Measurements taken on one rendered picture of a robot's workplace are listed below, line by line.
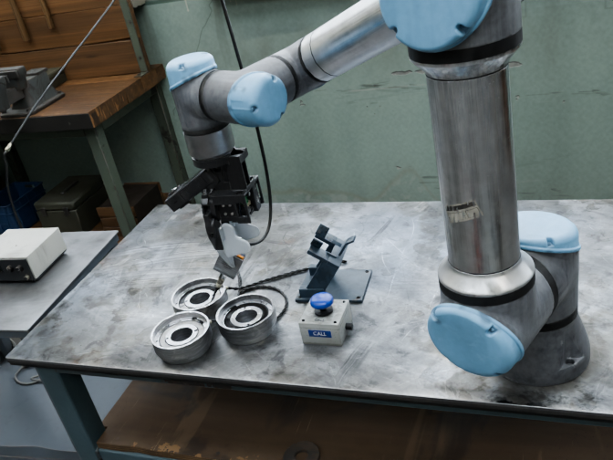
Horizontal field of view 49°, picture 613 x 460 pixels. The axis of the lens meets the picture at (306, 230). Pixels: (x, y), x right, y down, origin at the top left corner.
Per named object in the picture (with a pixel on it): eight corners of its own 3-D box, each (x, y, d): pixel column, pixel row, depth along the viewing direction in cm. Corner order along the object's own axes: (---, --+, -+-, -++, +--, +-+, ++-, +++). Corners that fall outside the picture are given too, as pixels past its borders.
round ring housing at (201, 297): (193, 335, 122) (187, 317, 120) (167, 313, 130) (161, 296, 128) (240, 307, 127) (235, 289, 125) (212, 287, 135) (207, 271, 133)
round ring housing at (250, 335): (290, 325, 119) (285, 307, 117) (243, 356, 114) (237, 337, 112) (255, 304, 127) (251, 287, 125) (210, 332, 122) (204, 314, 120)
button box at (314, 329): (302, 344, 114) (297, 321, 112) (315, 318, 120) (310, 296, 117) (348, 347, 111) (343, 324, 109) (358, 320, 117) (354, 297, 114)
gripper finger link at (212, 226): (220, 254, 111) (208, 205, 108) (212, 254, 112) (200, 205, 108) (230, 241, 115) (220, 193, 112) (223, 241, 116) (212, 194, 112)
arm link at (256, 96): (299, 57, 96) (245, 54, 102) (245, 83, 89) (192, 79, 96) (309, 109, 99) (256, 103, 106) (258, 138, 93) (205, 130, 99)
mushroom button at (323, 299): (311, 327, 114) (306, 303, 111) (317, 312, 117) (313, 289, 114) (333, 329, 112) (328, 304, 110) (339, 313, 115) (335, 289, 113)
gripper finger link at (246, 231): (263, 259, 118) (250, 215, 112) (232, 259, 119) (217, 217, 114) (268, 248, 120) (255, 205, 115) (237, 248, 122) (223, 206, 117)
